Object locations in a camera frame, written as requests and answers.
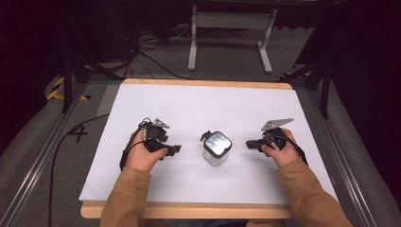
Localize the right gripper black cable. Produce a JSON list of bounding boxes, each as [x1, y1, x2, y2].
[[268, 131, 309, 167]]

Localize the person's right hand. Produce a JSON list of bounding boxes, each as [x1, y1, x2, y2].
[[260, 128, 301, 168]]

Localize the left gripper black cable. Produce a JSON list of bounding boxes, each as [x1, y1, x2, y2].
[[119, 125, 147, 172]]

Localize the black metal stand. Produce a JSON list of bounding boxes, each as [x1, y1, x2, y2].
[[61, 51, 125, 114], [276, 58, 333, 120]]

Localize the bundle of floor cables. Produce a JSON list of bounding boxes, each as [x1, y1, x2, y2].
[[124, 23, 193, 80]]

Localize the white table sheet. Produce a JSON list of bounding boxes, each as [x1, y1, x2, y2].
[[78, 82, 339, 206]]

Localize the long black floor cable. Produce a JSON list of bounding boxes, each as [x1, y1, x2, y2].
[[47, 113, 111, 227]]

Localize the clear square jar black lid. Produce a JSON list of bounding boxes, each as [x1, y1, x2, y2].
[[200, 130, 234, 167]]

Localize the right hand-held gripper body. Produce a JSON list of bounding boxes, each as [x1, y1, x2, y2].
[[260, 117, 295, 151]]

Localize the white metal table frame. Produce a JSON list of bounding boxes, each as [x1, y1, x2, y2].
[[187, 4, 279, 75]]

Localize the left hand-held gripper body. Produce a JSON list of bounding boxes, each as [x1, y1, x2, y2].
[[138, 116, 171, 153]]

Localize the person's left hand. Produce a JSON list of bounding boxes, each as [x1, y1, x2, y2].
[[125, 130, 169, 173]]

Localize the aluminium floor rail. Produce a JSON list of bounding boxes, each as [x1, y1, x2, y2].
[[0, 82, 90, 227], [306, 88, 379, 227]]

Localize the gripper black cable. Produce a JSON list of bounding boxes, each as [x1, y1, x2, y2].
[[268, 131, 309, 167], [119, 125, 147, 172]]

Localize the yellow black floor tape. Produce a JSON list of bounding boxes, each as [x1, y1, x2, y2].
[[46, 76, 92, 102]]

